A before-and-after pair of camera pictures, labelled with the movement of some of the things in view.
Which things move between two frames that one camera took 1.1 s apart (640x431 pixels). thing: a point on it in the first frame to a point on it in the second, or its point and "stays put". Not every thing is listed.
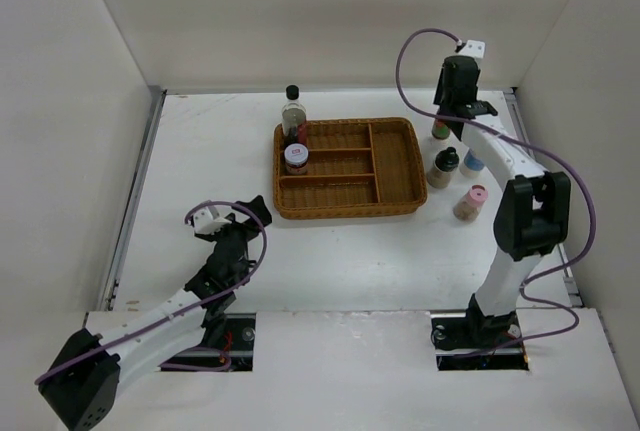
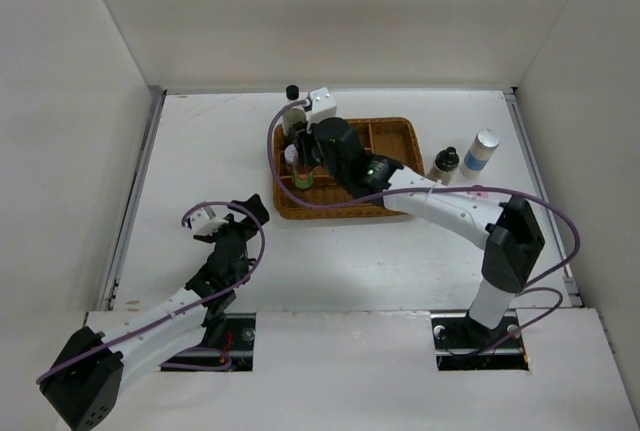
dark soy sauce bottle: (294, 116) stays put
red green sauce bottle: (440, 129) to (304, 177)
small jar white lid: (296, 157) stays put
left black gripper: (233, 226) stays put
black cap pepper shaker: (446, 161) stays put
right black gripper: (440, 89) to (313, 132)
